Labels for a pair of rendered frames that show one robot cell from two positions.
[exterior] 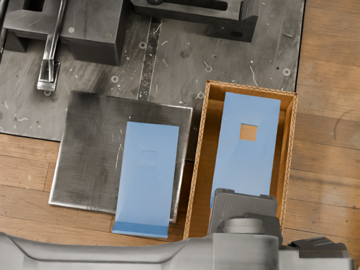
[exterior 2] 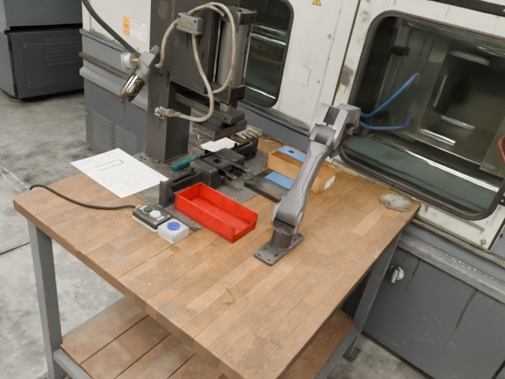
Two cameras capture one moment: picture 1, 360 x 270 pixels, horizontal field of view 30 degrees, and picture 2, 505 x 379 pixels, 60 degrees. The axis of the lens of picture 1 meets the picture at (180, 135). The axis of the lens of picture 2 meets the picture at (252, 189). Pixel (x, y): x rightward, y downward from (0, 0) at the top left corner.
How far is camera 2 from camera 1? 1.46 m
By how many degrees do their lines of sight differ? 54
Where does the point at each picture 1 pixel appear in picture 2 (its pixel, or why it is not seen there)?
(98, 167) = (274, 187)
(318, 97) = not seen: hidden behind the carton
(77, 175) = (274, 191)
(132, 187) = (286, 184)
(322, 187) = not seen: hidden behind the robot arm
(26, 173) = (262, 203)
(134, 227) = not seen: hidden behind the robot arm
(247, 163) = (300, 155)
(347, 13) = (261, 143)
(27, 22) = (223, 165)
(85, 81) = (240, 182)
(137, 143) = (273, 178)
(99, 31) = (239, 157)
